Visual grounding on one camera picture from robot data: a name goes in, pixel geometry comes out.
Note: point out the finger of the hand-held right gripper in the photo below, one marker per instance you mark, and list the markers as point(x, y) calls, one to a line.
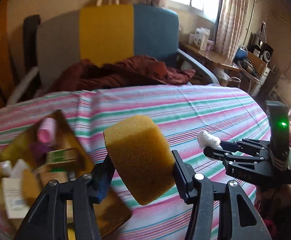
point(245, 170)
point(248, 145)

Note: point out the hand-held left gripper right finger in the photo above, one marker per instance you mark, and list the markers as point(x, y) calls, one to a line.
point(181, 180)

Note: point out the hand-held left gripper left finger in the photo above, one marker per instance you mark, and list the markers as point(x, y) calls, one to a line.
point(105, 180)

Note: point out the gold tin box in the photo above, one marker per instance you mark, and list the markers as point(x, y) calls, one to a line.
point(110, 212)

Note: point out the yellow sponge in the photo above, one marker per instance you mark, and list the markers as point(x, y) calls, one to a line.
point(138, 160)

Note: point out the white plastic bag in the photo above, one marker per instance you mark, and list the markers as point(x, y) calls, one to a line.
point(206, 138)

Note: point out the green label box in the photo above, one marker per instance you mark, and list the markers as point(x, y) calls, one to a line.
point(60, 156)

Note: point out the purple pouch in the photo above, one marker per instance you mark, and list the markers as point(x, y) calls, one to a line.
point(39, 152)

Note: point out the pink hair roller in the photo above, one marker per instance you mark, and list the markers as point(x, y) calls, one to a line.
point(46, 132)

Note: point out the white cardboard box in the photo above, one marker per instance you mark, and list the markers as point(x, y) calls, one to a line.
point(14, 197)

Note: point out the white shelf unit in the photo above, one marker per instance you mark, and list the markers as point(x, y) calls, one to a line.
point(258, 77)

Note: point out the striped tablecloth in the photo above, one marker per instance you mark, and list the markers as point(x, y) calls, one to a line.
point(185, 110)

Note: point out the black speaker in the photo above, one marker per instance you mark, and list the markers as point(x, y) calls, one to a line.
point(263, 52)

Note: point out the blue round object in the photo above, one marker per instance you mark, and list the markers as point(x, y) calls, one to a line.
point(241, 52)

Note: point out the wooden side shelf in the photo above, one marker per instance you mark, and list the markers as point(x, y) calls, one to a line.
point(210, 55)

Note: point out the maroon jacket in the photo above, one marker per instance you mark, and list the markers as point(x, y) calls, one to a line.
point(125, 75)

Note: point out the white blue box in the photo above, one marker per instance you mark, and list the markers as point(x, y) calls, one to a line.
point(201, 38)

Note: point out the grey yellow blue chair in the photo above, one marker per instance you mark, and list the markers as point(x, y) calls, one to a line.
point(105, 35)

